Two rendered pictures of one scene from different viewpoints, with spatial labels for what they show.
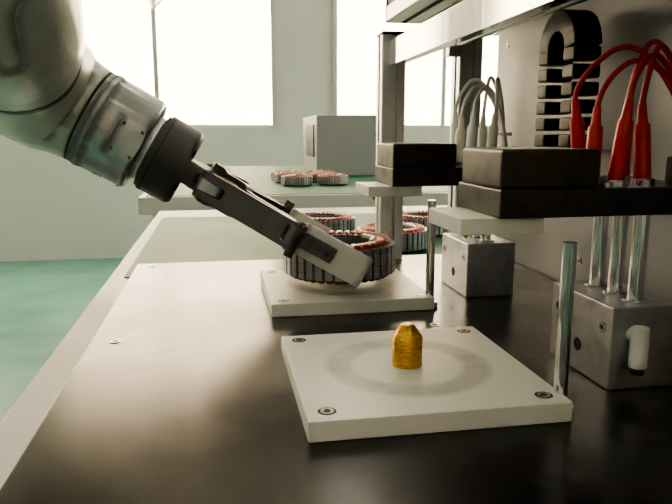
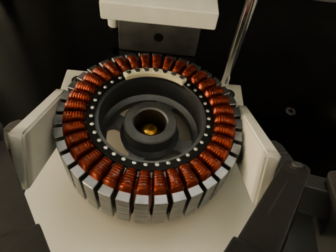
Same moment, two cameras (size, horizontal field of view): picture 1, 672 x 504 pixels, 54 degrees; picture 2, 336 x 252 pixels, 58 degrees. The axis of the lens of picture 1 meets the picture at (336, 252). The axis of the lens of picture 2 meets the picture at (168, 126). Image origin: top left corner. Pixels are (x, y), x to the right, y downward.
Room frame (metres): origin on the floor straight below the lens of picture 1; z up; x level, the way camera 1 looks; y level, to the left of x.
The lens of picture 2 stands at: (0.62, 0.11, 0.97)
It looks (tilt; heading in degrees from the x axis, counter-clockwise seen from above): 53 degrees down; 275
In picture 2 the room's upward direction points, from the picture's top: 9 degrees clockwise
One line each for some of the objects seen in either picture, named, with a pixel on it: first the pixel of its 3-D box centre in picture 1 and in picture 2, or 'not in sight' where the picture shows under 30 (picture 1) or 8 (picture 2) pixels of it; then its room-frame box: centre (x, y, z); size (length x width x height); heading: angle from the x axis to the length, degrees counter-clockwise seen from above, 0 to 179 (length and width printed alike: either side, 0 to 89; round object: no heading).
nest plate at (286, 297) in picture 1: (339, 288); (148, 155); (0.64, 0.00, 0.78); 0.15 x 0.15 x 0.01; 10
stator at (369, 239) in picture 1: (339, 255); (150, 128); (0.64, 0.00, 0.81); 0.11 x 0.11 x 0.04
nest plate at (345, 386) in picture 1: (406, 372); not in sight; (0.41, -0.05, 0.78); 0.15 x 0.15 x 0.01; 10
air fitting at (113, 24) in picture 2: not in sight; (113, 14); (0.71, -0.13, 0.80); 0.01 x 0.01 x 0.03; 10
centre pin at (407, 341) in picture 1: (407, 344); not in sight; (0.41, -0.05, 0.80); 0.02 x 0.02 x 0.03
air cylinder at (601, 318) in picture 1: (611, 329); not in sight; (0.43, -0.19, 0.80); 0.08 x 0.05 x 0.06; 10
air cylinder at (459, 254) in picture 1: (476, 262); (160, 13); (0.67, -0.15, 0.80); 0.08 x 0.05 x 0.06; 10
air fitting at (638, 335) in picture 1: (638, 350); not in sight; (0.39, -0.19, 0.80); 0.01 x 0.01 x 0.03; 10
